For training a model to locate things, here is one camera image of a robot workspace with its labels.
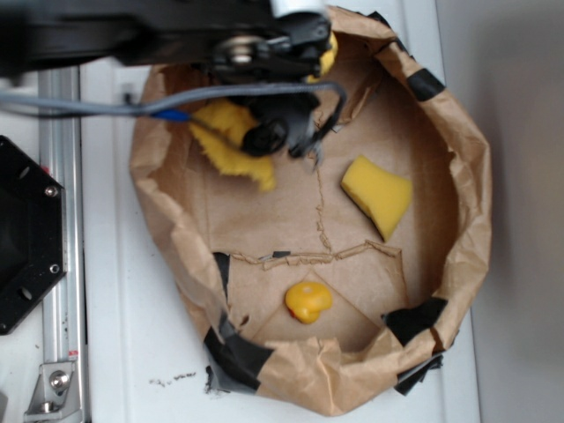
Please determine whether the yellow sponge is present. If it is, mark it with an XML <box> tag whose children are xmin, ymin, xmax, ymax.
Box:
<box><xmin>340</xmin><ymin>155</ymin><xmax>413</xmax><ymax>241</ymax></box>

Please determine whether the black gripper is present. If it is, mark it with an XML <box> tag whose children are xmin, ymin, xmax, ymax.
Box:
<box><xmin>211</xmin><ymin>12</ymin><xmax>331</xmax><ymax>158</ymax></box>

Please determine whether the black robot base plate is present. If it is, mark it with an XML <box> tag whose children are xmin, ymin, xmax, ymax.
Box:
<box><xmin>1</xmin><ymin>136</ymin><xmax>65</xmax><ymax>336</ymax></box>

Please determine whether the brown paper bag bin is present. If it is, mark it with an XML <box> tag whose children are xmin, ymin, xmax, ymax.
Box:
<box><xmin>130</xmin><ymin>7</ymin><xmax>492</xmax><ymax>416</ymax></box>

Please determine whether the metal corner bracket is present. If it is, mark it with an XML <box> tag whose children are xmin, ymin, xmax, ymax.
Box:
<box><xmin>23</xmin><ymin>361</ymin><xmax>84</xmax><ymax>422</ymax></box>

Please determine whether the yellow rubber duck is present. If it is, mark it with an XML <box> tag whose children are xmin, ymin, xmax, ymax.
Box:
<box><xmin>285</xmin><ymin>281</ymin><xmax>333</xmax><ymax>324</ymax></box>

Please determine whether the yellow terry cloth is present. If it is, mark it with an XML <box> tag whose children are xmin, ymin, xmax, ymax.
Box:
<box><xmin>188</xmin><ymin>33</ymin><xmax>339</xmax><ymax>193</ymax></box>

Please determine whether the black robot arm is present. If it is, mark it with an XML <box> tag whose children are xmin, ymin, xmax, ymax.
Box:
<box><xmin>1</xmin><ymin>1</ymin><xmax>331</xmax><ymax>158</ymax></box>

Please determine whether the aluminium extrusion rail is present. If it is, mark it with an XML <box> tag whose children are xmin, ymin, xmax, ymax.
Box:
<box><xmin>36</xmin><ymin>65</ymin><xmax>91</xmax><ymax>423</ymax></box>

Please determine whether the grey braided cable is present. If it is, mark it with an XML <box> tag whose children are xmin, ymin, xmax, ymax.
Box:
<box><xmin>0</xmin><ymin>80</ymin><xmax>348</xmax><ymax>133</ymax></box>

